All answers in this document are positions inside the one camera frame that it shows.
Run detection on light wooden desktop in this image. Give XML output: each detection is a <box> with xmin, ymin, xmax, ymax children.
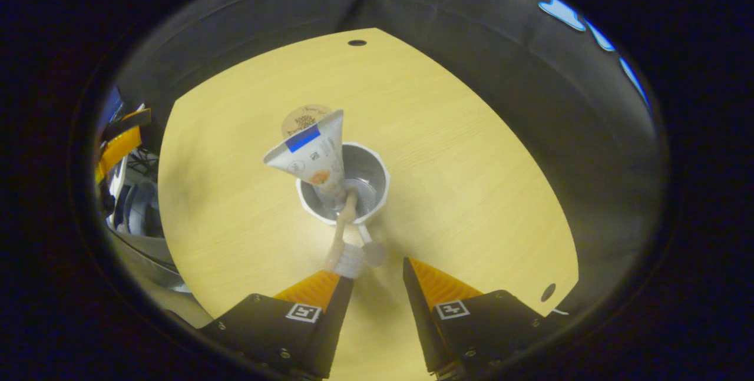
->
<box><xmin>158</xmin><ymin>28</ymin><xmax>580</xmax><ymax>381</ymax></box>

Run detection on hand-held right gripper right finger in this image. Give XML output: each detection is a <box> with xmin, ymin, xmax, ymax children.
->
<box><xmin>402</xmin><ymin>256</ymin><xmax>561</xmax><ymax>379</ymax></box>

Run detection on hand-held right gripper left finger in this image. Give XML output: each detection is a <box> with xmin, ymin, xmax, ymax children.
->
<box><xmin>196</xmin><ymin>269</ymin><xmax>355</xmax><ymax>380</ymax></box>

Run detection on beige toothbrush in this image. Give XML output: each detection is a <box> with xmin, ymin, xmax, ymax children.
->
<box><xmin>323</xmin><ymin>188</ymin><xmax>367</xmax><ymax>280</ymax></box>

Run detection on white cup with handle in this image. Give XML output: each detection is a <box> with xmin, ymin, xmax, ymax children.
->
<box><xmin>296</xmin><ymin>141</ymin><xmax>391</xmax><ymax>268</ymax></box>

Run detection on white toothpaste tube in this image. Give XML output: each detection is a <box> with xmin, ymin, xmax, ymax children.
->
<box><xmin>263</xmin><ymin>109</ymin><xmax>349</xmax><ymax>212</ymax></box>

